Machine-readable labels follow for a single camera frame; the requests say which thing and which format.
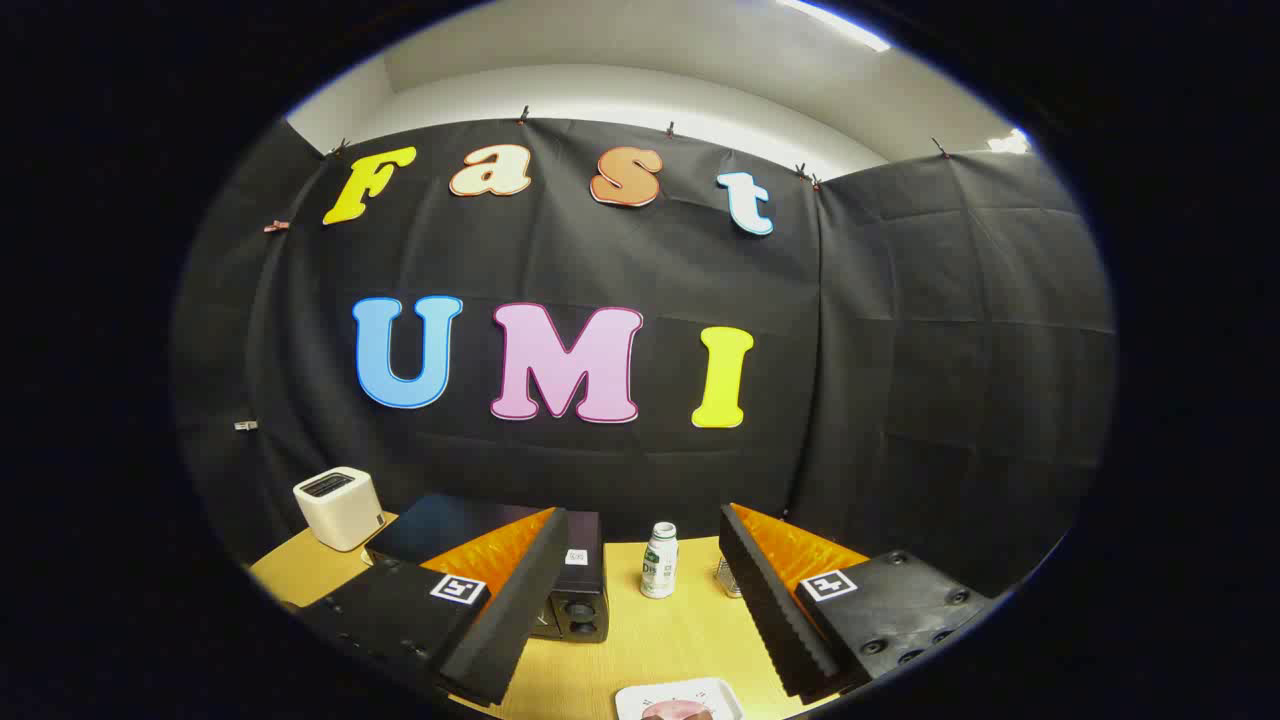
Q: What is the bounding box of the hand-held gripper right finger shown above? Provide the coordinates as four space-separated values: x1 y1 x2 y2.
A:
718 503 1001 701

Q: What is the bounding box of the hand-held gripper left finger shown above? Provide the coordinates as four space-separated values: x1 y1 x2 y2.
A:
300 507 571 707

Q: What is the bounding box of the black toaster oven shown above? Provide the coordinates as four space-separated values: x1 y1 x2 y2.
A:
365 492 609 643

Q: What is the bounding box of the white square plate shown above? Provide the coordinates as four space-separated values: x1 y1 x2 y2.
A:
614 678 746 720

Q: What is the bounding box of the white slot toaster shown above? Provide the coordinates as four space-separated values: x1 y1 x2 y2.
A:
293 467 386 552

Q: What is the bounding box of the white green label bottle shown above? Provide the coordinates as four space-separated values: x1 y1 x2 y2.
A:
640 521 679 599

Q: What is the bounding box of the black backdrop cloth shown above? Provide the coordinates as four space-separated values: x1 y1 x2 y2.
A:
170 118 1116 601

